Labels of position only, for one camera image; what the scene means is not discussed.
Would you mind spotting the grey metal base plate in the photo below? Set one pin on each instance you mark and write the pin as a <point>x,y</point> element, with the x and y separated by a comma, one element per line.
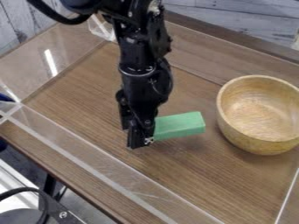
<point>34,216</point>

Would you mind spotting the black table leg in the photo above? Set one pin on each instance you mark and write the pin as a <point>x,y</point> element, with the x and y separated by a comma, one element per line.
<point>50,185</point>

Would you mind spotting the clear acrylic tray wall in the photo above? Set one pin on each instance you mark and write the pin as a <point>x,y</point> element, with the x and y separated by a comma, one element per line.
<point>187,180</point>

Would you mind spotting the green rectangular block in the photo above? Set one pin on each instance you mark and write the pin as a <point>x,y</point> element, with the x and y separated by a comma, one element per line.
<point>179,125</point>

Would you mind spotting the light wooden bowl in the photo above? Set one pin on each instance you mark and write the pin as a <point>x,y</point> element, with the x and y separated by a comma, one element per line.
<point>258,114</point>

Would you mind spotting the clear acrylic corner bracket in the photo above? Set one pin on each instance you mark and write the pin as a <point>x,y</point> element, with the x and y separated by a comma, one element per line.
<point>101,28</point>

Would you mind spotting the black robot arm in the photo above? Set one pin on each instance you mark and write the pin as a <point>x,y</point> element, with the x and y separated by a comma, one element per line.
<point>145,42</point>

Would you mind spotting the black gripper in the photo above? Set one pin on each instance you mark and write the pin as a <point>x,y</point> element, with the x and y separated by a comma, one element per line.
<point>145,91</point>

